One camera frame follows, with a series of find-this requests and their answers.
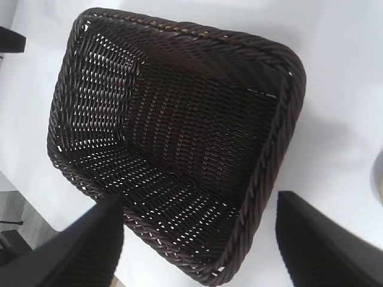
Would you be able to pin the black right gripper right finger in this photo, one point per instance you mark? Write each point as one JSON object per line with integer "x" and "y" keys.
{"x": 329, "y": 248}

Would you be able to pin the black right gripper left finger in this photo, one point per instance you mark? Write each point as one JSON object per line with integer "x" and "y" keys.
{"x": 74, "y": 254}

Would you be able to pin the pale yellow egg yolk pastry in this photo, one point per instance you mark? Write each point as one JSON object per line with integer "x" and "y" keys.
{"x": 378, "y": 179}

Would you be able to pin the dark brown wicker basket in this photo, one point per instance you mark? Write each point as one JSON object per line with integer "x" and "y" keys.
{"x": 185, "y": 125}

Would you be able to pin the black equipment block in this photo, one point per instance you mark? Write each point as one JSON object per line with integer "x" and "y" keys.
{"x": 12, "y": 40}

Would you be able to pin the black floor stand frame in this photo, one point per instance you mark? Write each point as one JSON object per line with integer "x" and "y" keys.
{"x": 12, "y": 248}

